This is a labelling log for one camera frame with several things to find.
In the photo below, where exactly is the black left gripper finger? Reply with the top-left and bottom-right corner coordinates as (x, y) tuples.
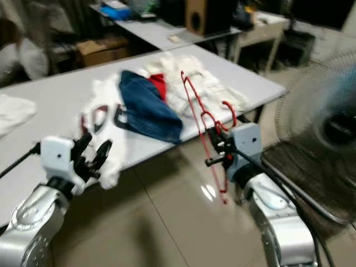
(71, 131), (93, 166)
(88, 139), (113, 174)

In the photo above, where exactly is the red plastic clothes hanger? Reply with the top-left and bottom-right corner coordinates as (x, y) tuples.
(181, 71), (238, 205)

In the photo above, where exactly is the white fluffy garment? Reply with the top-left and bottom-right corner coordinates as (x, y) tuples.
(142, 51), (248, 120)

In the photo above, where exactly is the blue denim garment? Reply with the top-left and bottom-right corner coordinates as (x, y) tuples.
(118, 70), (184, 144)

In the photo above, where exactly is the white garment red trim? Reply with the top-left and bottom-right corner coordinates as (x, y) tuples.
(0, 93), (37, 137)

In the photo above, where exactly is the red cloth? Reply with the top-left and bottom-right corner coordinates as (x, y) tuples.
(147, 72), (167, 101)

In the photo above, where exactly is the grey standing fan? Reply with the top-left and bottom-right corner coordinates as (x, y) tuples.
(260, 47), (356, 240)

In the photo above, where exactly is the brown cardboard box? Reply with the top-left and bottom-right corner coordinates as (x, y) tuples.
(75, 36), (131, 68)

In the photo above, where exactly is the brown speaker box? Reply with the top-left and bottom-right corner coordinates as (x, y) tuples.
(185, 0), (237, 37)

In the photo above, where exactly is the black plastic crate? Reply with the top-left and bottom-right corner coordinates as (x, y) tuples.
(281, 29), (318, 68)

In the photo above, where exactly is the white side table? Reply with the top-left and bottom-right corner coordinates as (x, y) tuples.
(233, 10), (290, 73)

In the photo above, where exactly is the blue box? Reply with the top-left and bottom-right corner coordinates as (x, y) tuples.
(99, 0), (133, 20)

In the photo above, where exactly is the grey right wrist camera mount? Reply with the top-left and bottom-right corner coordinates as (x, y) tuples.
(228, 122), (263, 181)

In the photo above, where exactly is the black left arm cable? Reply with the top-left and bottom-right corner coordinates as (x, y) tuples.
(0, 142), (42, 179)

